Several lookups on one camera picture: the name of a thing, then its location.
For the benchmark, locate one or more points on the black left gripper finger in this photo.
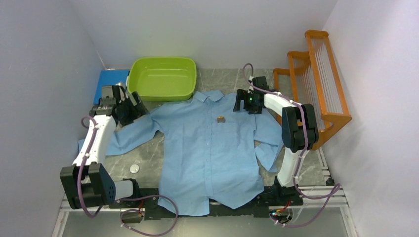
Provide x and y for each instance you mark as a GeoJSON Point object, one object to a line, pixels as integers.
{"type": "Point", "coordinates": [127, 114]}
{"type": "Point", "coordinates": [138, 104]}

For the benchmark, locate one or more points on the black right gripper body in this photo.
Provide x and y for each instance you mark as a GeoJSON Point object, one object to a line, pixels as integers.
{"type": "Point", "coordinates": [250, 105]}

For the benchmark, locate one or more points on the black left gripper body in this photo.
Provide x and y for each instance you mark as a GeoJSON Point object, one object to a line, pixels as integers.
{"type": "Point", "coordinates": [123, 98]}

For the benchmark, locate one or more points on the green plastic basin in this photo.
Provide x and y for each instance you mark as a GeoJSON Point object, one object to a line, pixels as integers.
{"type": "Point", "coordinates": [163, 79]}

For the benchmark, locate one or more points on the orange wooden rack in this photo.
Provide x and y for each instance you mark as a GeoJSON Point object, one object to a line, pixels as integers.
{"type": "Point", "coordinates": [315, 80]}

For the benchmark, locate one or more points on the light blue button shirt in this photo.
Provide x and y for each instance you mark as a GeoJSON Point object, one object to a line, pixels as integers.
{"type": "Point", "coordinates": [204, 159]}

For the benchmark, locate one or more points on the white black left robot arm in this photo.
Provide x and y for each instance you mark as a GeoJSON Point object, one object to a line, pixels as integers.
{"type": "Point", "coordinates": [86, 182]}

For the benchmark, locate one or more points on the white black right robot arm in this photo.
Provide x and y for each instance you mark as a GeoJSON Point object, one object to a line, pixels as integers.
{"type": "Point", "coordinates": [299, 127]}

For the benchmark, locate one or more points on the blue flat board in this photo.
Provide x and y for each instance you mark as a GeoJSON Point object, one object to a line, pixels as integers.
{"type": "Point", "coordinates": [109, 77]}

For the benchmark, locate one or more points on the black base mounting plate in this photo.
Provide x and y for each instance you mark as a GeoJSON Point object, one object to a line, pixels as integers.
{"type": "Point", "coordinates": [271, 199]}

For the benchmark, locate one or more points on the aluminium frame rails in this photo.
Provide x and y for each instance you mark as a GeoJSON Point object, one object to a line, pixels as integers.
{"type": "Point", "coordinates": [338, 200]}

